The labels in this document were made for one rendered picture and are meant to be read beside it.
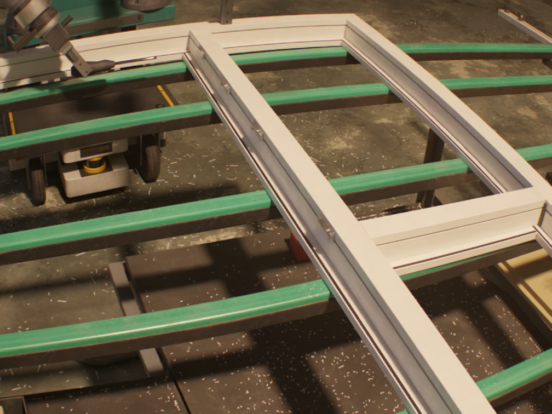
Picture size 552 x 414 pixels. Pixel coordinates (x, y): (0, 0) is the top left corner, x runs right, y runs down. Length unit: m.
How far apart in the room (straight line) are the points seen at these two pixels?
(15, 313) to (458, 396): 1.71
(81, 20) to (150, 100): 0.49
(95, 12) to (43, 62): 0.90
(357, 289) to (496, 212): 0.30
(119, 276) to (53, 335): 0.58
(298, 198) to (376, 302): 0.27
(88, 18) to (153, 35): 0.81
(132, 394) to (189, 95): 2.40
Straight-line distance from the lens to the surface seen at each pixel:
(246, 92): 1.43
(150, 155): 2.75
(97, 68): 1.59
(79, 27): 2.51
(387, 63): 1.72
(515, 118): 3.82
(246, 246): 1.59
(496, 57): 2.17
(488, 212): 1.19
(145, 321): 1.01
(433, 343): 0.92
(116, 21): 2.54
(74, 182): 2.67
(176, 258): 1.55
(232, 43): 1.80
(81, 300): 2.33
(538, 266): 1.62
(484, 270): 2.04
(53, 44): 1.51
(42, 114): 2.73
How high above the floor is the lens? 1.57
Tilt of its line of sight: 34 degrees down
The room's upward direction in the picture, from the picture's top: 5 degrees clockwise
